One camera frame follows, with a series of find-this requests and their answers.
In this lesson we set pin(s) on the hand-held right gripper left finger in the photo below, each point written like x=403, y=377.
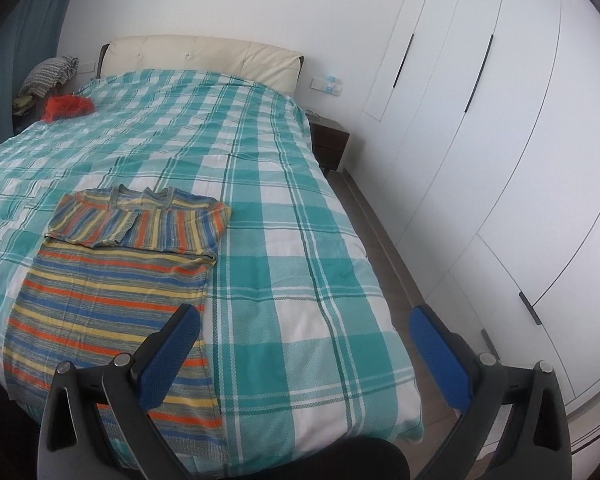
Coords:
x=172, y=355

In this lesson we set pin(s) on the white wardrobe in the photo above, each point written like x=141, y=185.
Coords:
x=505, y=135

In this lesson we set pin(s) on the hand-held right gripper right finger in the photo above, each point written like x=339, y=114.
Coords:
x=440, y=355

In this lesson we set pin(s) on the striped knit sweater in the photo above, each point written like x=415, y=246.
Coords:
x=110, y=280

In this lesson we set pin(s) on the dark wooden nightstand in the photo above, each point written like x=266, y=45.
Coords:
x=330, y=140

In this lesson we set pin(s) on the red cloth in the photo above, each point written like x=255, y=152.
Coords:
x=67, y=107

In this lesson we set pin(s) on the white wall outlet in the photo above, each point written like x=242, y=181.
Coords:
x=326, y=85

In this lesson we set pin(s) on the cream padded headboard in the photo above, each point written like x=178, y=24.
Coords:
x=200, y=57

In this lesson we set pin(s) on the teal plaid blanket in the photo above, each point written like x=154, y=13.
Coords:
x=290, y=240

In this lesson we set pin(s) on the blue curtain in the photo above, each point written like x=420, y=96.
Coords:
x=10, y=60

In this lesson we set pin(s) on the grey striped cloth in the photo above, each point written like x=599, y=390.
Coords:
x=50, y=75

